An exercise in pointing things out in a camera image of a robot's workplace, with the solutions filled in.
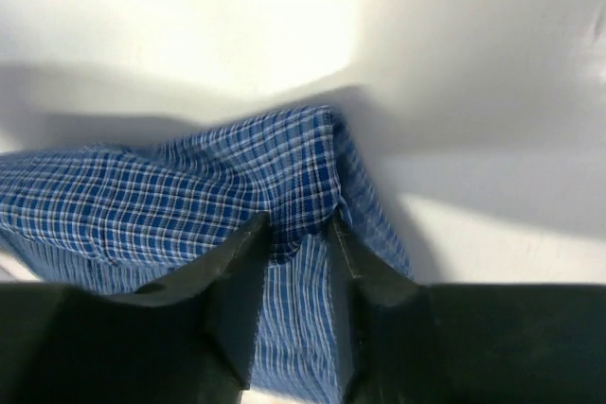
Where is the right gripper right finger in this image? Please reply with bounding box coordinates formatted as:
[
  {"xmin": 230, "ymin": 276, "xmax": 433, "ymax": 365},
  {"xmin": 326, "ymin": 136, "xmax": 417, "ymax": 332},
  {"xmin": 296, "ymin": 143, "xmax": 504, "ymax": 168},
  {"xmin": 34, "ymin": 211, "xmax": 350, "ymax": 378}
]
[{"xmin": 328, "ymin": 216, "xmax": 605, "ymax": 403}]

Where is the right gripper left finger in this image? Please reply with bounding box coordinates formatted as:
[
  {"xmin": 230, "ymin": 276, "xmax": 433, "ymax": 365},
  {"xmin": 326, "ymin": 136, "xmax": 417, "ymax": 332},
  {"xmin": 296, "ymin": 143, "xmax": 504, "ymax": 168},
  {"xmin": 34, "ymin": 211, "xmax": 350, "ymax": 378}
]
[{"xmin": 1, "ymin": 213, "xmax": 270, "ymax": 403}]

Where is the blue checked long sleeve shirt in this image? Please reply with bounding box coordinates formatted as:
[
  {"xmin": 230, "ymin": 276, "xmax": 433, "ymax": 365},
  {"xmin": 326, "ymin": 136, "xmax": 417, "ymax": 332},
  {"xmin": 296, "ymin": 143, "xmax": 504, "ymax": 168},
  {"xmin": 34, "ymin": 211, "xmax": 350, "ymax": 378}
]
[{"xmin": 1, "ymin": 106, "xmax": 410, "ymax": 403}]

